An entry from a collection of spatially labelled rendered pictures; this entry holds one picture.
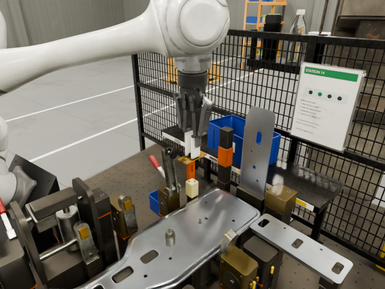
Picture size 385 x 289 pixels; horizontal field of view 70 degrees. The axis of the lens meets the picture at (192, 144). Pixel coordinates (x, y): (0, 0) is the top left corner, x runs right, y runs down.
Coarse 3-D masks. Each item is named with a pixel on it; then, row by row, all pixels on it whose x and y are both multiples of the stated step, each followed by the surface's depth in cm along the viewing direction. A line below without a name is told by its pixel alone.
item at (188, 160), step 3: (189, 153) 78; (201, 153) 81; (204, 153) 80; (183, 156) 78; (186, 156) 78; (189, 156) 78; (201, 156) 78; (204, 156) 79; (180, 159) 77; (183, 159) 77; (186, 159) 77; (189, 159) 77; (192, 159) 77; (195, 159) 77; (183, 162) 75; (186, 162) 75; (189, 162) 75
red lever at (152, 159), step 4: (152, 156) 102; (152, 160) 101; (156, 160) 102; (152, 164) 101; (156, 164) 101; (156, 168) 100; (160, 168) 101; (160, 172) 100; (164, 176) 99; (164, 180) 99; (172, 184) 99; (172, 188) 98
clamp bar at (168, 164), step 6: (162, 150) 92; (168, 150) 94; (174, 150) 91; (162, 156) 93; (168, 156) 94; (174, 156) 91; (168, 162) 95; (174, 162) 95; (168, 168) 94; (174, 168) 96; (168, 174) 94; (174, 174) 96; (168, 180) 95; (174, 180) 98; (168, 186) 96
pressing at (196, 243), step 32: (224, 192) 107; (160, 224) 91; (192, 224) 91; (224, 224) 91; (128, 256) 79; (160, 256) 79; (192, 256) 79; (64, 288) 70; (128, 288) 70; (160, 288) 71
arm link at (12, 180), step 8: (0, 160) 113; (0, 168) 111; (0, 176) 110; (8, 176) 114; (0, 184) 109; (8, 184) 112; (16, 184) 115; (0, 192) 109; (8, 192) 112; (8, 200) 113
